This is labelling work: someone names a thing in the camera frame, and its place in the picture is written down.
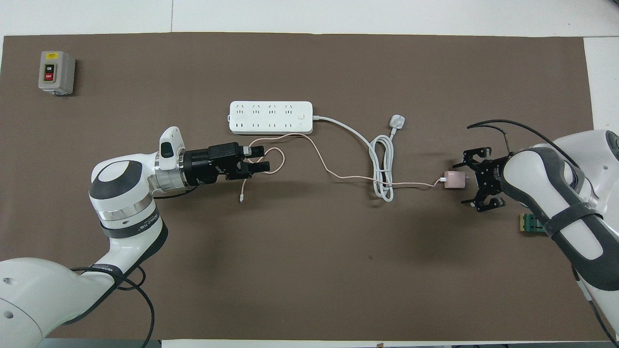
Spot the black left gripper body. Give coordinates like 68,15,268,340
184,143,245,187

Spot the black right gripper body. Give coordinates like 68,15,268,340
476,156,506,201

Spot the pink charger adapter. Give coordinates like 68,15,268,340
445,171,469,190

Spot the pink charging cable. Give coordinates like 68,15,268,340
239,134,448,203

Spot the white power strip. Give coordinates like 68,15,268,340
228,101,314,136

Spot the brown table mat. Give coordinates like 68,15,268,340
0,32,611,341

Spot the white power cord with plug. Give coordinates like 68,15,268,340
312,114,406,203

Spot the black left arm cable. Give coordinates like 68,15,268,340
70,266,155,348

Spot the grey on-off switch box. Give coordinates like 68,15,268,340
38,51,76,96

